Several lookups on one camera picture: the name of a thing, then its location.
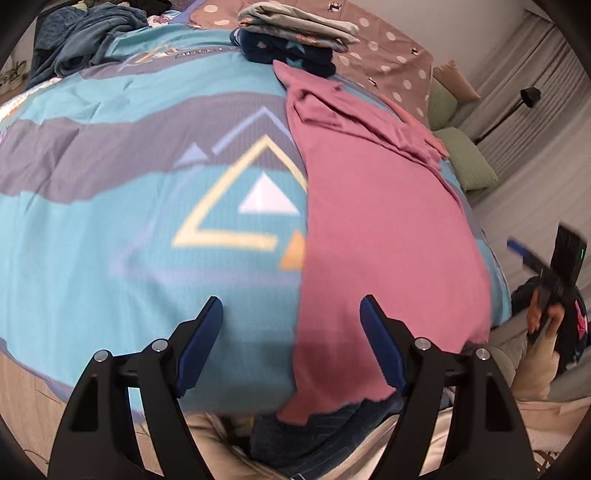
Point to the blue jeans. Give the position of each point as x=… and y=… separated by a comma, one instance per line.
x=324, y=442

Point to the tan pillow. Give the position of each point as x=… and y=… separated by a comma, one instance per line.
x=455, y=82

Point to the green pillow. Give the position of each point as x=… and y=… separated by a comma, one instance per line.
x=442, y=106
x=471, y=167

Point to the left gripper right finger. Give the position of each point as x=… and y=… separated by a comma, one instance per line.
x=487, y=438

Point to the black floor lamp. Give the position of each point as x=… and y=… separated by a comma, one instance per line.
x=529, y=97

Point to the navy star folded garment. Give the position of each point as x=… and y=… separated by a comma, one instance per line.
x=264, y=49

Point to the grey curtain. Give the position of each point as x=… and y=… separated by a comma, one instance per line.
x=542, y=155

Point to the pink polka-dot sheet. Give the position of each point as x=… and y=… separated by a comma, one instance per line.
x=384, y=60

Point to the salmon folded garment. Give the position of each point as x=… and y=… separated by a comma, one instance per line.
x=419, y=128

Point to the floral folded garment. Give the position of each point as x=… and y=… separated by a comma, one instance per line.
x=313, y=34

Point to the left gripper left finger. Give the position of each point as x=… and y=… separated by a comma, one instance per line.
x=96, y=437

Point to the cream right sleeve forearm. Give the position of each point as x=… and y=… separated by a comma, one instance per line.
x=536, y=371

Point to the pink long-sleeve shirt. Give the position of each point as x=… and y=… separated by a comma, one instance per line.
x=382, y=221

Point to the person's right hand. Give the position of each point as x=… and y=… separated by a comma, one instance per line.
x=545, y=317

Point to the blue patterned duvet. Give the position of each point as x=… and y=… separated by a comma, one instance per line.
x=134, y=190

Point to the teal blue blanket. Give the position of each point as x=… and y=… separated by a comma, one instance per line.
x=70, y=40

